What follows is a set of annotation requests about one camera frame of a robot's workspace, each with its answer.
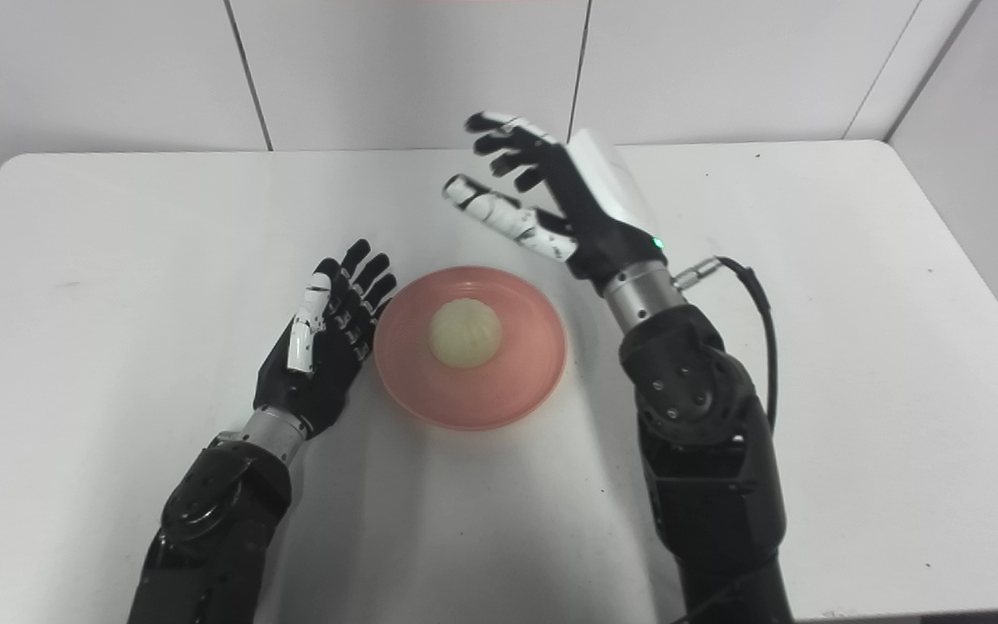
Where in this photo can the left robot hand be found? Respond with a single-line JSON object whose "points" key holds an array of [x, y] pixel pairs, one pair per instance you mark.
{"points": [[321, 364]]}

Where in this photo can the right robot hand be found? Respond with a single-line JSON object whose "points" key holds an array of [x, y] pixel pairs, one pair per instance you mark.
{"points": [[577, 208]]}

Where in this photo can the white steamed bun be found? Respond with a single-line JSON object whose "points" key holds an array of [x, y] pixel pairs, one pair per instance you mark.
{"points": [[465, 333]]}

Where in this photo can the pink plate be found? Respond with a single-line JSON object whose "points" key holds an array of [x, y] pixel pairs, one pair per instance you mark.
{"points": [[469, 347]]}

